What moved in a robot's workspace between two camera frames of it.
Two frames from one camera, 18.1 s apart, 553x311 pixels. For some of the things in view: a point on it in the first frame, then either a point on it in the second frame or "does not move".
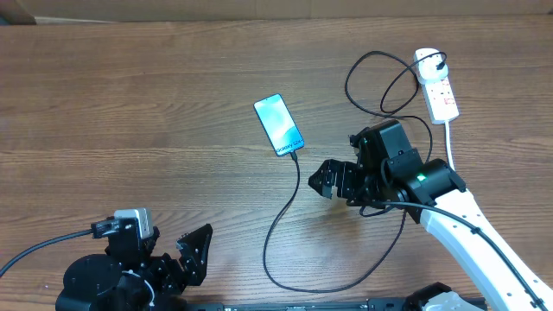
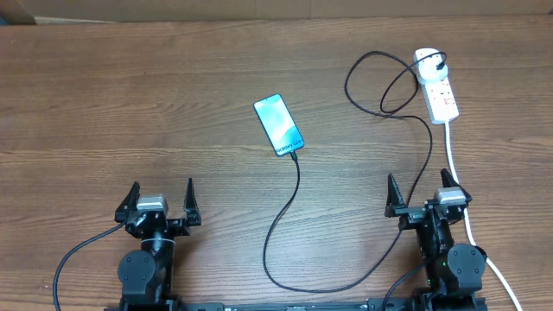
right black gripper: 331,173 to 395,206
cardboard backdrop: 69,11 does not move
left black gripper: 195,265 to 179,227
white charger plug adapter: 427,70 does not move
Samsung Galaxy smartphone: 279,124 does not move
